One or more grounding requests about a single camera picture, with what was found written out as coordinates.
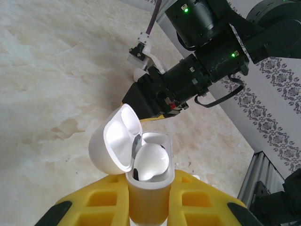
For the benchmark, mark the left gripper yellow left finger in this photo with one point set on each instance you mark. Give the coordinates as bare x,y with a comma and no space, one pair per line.
98,202

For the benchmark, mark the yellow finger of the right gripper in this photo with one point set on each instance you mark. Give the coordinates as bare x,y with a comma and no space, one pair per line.
155,117
141,101

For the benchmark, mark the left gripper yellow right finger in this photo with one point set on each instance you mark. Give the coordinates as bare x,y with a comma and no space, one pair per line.
202,204

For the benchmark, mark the white rectangular earbud charging case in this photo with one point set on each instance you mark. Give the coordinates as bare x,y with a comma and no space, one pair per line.
101,150

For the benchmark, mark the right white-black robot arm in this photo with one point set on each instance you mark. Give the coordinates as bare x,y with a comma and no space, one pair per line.
289,200

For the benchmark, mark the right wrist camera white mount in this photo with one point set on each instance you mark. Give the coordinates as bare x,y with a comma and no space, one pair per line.
143,55

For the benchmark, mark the right aluminium side rail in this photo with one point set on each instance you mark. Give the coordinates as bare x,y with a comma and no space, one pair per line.
258,179

